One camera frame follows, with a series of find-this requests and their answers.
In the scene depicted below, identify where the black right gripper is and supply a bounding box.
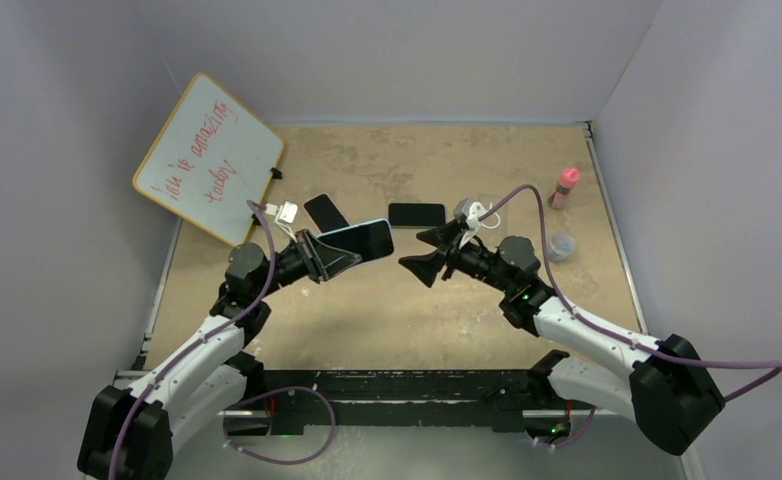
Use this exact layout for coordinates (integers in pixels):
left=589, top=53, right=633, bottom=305
left=399, top=219, right=514, bottom=294

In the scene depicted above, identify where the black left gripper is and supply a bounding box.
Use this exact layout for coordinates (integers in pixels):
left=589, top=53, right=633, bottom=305
left=255, top=230, right=360, bottom=300

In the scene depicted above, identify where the light blue phone case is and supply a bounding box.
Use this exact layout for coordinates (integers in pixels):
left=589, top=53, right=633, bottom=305
left=315, top=218, right=396, bottom=263

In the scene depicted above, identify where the black screen smartphone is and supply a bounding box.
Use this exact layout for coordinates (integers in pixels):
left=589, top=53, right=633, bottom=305
left=387, top=203, right=446, bottom=229

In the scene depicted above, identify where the clear phone case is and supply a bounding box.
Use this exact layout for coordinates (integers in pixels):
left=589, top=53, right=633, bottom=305
left=469, top=200, right=502, bottom=230

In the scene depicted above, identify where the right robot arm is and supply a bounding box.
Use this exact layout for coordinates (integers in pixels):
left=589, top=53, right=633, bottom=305
left=399, top=221, right=726, bottom=455

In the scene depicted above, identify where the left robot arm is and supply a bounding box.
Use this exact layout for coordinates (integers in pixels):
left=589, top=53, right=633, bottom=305
left=77, top=230, right=361, bottom=479

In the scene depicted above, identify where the pink cased smartphone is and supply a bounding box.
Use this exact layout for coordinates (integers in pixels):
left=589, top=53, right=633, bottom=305
left=303, top=193, right=350, bottom=233

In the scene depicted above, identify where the clear plastic cup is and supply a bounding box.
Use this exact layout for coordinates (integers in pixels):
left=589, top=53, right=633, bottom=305
left=546, top=231, right=576, bottom=263

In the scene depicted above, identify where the pink capped bottle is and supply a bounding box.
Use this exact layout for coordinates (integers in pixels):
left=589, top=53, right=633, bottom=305
left=547, top=167, right=581, bottom=209

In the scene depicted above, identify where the whiteboard with red writing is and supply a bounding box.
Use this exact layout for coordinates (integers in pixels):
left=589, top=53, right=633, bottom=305
left=132, top=72, right=284, bottom=246

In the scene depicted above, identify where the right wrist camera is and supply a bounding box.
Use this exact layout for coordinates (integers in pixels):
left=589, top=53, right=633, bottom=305
left=453, top=198, right=488, bottom=247

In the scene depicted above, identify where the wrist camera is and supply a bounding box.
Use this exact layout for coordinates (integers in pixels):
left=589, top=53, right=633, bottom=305
left=265, top=201, right=299, bottom=235
left=453, top=198, right=488, bottom=247

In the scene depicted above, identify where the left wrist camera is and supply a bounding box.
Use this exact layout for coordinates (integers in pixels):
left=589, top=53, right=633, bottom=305
left=265, top=201, right=299, bottom=235

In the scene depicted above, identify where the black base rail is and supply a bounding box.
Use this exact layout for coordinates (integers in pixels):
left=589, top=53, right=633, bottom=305
left=219, top=358, right=590, bottom=438

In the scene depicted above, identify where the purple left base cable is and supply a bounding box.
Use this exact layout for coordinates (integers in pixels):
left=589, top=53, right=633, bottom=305
left=221, top=386, right=337, bottom=466

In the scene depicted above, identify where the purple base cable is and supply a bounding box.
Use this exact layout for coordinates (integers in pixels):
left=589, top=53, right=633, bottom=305
left=530, top=397, right=598, bottom=452
left=221, top=386, right=337, bottom=466

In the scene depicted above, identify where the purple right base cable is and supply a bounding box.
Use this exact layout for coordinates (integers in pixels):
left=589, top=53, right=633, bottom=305
left=530, top=397, right=598, bottom=452

